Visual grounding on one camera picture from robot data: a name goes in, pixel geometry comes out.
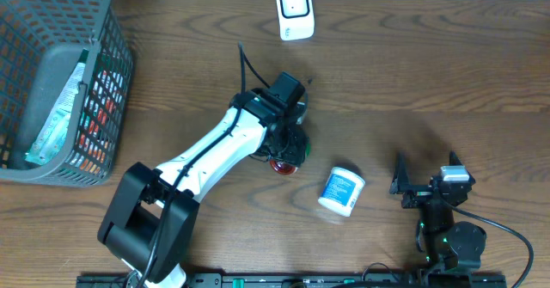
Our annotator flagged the green lid white jar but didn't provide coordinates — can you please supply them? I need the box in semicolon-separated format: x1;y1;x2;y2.
268;143;311;175

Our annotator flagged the white blue label tub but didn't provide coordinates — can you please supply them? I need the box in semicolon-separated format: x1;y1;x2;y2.
318;167;365;218

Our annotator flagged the teal white wipes packet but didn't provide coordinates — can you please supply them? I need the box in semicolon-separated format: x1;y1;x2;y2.
24;49;89;166

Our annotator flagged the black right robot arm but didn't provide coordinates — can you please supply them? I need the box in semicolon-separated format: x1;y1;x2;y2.
389;152;486;273

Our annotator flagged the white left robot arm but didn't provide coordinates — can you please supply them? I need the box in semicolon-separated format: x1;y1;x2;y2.
98;86;309;287

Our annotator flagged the white barcode scanner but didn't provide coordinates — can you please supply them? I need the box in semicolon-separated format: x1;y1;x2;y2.
276;0;315;41

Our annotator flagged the grey plastic mesh basket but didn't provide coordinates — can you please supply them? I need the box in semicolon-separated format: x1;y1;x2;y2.
1;0;134;187

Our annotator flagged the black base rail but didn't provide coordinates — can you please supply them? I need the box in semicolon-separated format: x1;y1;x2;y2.
76;271;506;288

